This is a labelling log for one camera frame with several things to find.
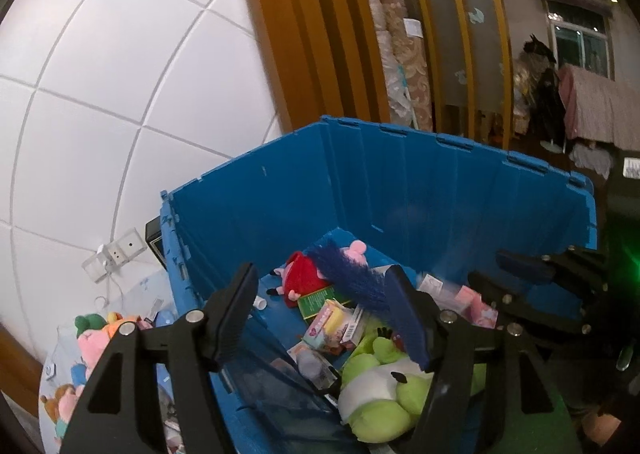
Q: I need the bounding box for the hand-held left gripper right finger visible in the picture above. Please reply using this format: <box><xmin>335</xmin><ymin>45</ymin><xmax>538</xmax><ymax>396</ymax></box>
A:
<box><xmin>386</xmin><ymin>264</ymin><xmax>584</xmax><ymax>454</ymax></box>

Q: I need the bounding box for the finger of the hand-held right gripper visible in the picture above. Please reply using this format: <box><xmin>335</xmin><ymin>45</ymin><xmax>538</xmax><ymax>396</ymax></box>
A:
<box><xmin>496</xmin><ymin>245</ymin><xmax>609</xmax><ymax>296</ymax></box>
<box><xmin>467</xmin><ymin>270</ymin><xmax>597</xmax><ymax>341</ymax></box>

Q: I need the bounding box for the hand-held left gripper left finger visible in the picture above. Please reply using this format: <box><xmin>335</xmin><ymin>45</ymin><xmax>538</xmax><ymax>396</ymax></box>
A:
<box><xmin>60</xmin><ymin>261</ymin><xmax>261</xmax><ymax>454</ymax></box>

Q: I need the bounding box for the dark blue fuzzy plush strip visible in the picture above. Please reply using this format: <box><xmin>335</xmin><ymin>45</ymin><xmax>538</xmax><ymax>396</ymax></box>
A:
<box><xmin>306</xmin><ymin>240</ymin><xmax>396</xmax><ymax>317</ymax></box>

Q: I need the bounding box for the blue plastic storage bin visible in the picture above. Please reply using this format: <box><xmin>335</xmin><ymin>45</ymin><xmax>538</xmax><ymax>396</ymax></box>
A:
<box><xmin>160</xmin><ymin>115</ymin><xmax>598</xmax><ymax>454</ymax></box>

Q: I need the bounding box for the pink tissue pack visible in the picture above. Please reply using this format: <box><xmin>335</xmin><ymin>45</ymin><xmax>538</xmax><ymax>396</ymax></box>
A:
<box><xmin>440</xmin><ymin>284</ymin><xmax>499</xmax><ymax>330</ymax></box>

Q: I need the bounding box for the white and pink small box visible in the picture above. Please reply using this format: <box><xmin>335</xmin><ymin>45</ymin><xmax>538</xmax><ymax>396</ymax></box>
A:
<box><xmin>341</xmin><ymin>307</ymin><xmax>369</xmax><ymax>348</ymax></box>

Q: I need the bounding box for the pig plush in red dress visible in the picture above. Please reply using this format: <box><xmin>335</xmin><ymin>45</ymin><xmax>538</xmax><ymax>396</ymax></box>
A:
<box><xmin>270</xmin><ymin>239</ymin><xmax>371</xmax><ymax>308</ymax></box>

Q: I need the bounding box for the green cardboard box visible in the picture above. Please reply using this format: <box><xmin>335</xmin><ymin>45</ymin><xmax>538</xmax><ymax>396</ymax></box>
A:
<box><xmin>298</xmin><ymin>285</ymin><xmax>335</xmax><ymax>321</ymax></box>

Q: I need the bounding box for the yellow and pink packet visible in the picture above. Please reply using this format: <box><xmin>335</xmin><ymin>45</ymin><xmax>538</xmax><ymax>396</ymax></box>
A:
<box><xmin>304</xmin><ymin>301</ymin><xmax>353</xmax><ymax>352</ymax></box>

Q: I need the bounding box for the light green frog plush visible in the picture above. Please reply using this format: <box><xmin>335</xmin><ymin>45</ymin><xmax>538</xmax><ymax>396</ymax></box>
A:
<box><xmin>339</xmin><ymin>321</ymin><xmax>488</xmax><ymax>444</ymax></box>

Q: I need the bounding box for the clear plastic bottle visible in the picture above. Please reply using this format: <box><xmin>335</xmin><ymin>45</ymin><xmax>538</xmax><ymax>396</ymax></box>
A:
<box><xmin>295</xmin><ymin>346</ymin><xmax>342</xmax><ymax>386</ymax></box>

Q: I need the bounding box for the pile of plush toys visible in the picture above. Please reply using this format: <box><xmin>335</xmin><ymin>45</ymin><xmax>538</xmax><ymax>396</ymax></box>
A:
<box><xmin>39</xmin><ymin>269</ymin><xmax>177</xmax><ymax>454</ymax></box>

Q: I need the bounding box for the white lace cloth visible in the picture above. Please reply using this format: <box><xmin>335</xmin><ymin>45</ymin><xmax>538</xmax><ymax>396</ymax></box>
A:
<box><xmin>570</xmin><ymin>139</ymin><xmax>614</xmax><ymax>180</ymax></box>

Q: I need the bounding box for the black box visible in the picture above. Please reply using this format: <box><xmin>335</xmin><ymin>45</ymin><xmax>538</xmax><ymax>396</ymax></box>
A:
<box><xmin>145</xmin><ymin>217</ymin><xmax>169</xmax><ymax>267</ymax></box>

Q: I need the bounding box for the pig plush in orange dress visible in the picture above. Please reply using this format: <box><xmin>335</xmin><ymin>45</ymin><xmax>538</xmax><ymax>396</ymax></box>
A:
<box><xmin>77</xmin><ymin>311</ymin><xmax>146</xmax><ymax>380</ymax></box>

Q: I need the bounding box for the small green frog plush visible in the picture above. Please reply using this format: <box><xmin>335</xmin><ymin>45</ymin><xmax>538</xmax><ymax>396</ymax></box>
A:
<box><xmin>75</xmin><ymin>313</ymin><xmax>109</xmax><ymax>339</ymax></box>

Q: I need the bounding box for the pink cloth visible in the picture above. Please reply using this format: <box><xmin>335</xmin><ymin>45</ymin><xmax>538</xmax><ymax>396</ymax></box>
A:
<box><xmin>557</xmin><ymin>65</ymin><xmax>640</xmax><ymax>151</ymax></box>

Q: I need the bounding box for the clear plastic bags pile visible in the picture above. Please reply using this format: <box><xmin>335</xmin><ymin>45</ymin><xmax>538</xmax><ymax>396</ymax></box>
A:
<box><xmin>512</xmin><ymin>59</ymin><xmax>539</xmax><ymax>136</ymax></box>

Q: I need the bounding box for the black garment on stand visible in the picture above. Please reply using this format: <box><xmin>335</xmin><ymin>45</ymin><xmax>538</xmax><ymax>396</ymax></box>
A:
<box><xmin>522</xmin><ymin>34</ymin><xmax>569</xmax><ymax>152</ymax></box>

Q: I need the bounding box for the pig plush in green clothes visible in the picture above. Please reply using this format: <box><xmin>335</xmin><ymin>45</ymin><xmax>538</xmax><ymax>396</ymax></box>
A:
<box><xmin>40</xmin><ymin>381</ymin><xmax>88</xmax><ymax>441</ymax></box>

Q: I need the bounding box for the light blue pole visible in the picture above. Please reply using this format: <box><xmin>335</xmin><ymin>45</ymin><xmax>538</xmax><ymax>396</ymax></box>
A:
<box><xmin>399</xmin><ymin>65</ymin><xmax>422</xmax><ymax>129</ymax></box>

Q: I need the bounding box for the window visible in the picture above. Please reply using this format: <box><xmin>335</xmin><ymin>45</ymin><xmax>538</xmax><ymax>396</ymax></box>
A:
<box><xmin>532</xmin><ymin>0</ymin><xmax>616</xmax><ymax>81</ymax></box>

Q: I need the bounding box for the frosted glass door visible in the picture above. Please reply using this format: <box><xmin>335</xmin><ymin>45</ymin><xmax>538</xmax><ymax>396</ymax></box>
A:
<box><xmin>395</xmin><ymin>0</ymin><xmax>516</xmax><ymax>151</ymax></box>

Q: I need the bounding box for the patterned rolled carpet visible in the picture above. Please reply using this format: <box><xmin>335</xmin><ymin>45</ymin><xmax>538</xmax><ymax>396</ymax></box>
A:
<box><xmin>371</xmin><ymin>0</ymin><xmax>435</xmax><ymax>132</ymax></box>

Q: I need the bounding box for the wooden slatted partition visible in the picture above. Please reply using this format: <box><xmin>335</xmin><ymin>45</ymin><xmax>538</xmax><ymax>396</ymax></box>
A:
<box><xmin>235</xmin><ymin>0</ymin><xmax>397</xmax><ymax>136</ymax></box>

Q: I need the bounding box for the white cable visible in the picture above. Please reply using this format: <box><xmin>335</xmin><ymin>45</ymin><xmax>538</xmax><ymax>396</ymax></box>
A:
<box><xmin>96</xmin><ymin>261</ymin><xmax>132</xmax><ymax>311</ymax></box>

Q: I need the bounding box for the white wall socket panel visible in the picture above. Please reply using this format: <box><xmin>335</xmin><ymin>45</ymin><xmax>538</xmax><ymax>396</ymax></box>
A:
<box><xmin>82</xmin><ymin>229</ymin><xmax>146</xmax><ymax>283</ymax></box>

